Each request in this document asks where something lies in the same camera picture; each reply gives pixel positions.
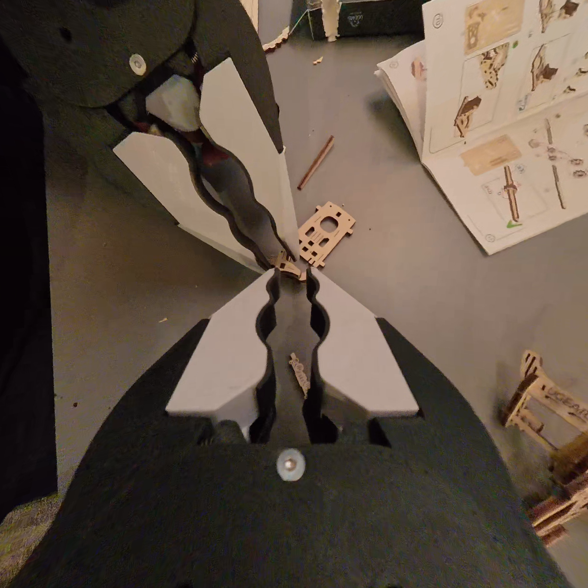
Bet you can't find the dark cardboard box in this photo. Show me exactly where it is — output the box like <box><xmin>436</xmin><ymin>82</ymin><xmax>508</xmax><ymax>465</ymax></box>
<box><xmin>290</xmin><ymin>0</ymin><xmax>425</xmax><ymax>41</ymax></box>

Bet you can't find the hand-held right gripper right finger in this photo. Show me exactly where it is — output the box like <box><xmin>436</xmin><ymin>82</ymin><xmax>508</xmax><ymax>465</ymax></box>
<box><xmin>301</xmin><ymin>268</ymin><xmax>420</xmax><ymax>444</ymax></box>

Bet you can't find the flat wooden plate with hole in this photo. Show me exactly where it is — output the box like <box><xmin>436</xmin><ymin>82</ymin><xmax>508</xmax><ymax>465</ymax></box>
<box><xmin>298</xmin><ymin>201</ymin><xmax>356</xmax><ymax>268</ymax></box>

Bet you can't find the small curved wooden part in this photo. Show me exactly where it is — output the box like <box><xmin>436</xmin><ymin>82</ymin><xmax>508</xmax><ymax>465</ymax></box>
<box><xmin>269</xmin><ymin>250</ymin><xmax>307</xmax><ymax>282</ymax></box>

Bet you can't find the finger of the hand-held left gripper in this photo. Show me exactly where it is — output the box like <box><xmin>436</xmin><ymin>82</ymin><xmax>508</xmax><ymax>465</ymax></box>
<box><xmin>198</xmin><ymin>57</ymin><xmax>300</xmax><ymax>258</ymax></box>
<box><xmin>112</xmin><ymin>76</ymin><xmax>278</xmax><ymax>273</ymax></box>

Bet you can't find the pale torn paper piece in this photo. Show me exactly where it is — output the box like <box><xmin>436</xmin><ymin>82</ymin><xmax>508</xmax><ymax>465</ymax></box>
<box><xmin>321</xmin><ymin>0</ymin><xmax>341</xmax><ymax>43</ymax></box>

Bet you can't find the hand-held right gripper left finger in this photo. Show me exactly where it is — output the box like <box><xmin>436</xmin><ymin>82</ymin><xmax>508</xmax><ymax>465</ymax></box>
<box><xmin>165</xmin><ymin>269</ymin><xmax>282</xmax><ymax>444</ymax></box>

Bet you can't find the toothed wooden strip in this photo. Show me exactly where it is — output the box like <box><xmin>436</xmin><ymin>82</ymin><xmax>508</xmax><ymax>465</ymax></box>
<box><xmin>263</xmin><ymin>25</ymin><xmax>291</xmax><ymax>52</ymax></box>

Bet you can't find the wooden model assembly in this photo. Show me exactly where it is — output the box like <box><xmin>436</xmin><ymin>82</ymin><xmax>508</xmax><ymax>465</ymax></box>
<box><xmin>500</xmin><ymin>350</ymin><xmax>588</xmax><ymax>547</ymax></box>

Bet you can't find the small slim wooden part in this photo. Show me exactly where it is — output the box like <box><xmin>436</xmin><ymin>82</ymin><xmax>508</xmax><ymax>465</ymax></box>
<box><xmin>288</xmin><ymin>352</ymin><xmax>311</xmax><ymax>398</ymax></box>

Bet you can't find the white instruction booklet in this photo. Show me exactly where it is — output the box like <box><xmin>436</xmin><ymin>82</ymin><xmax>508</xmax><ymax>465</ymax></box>
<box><xmin>376</xmin><ymin>0</ymin><xmax>588</xmax><ymax>255</ymax></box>

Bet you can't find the thin brown wooden stick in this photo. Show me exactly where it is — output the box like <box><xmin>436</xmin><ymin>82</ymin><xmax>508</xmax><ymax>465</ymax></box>
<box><xmin>297</xmin><ymin>135</ymin><xmax>335</xmax><ymax>191</ymax></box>

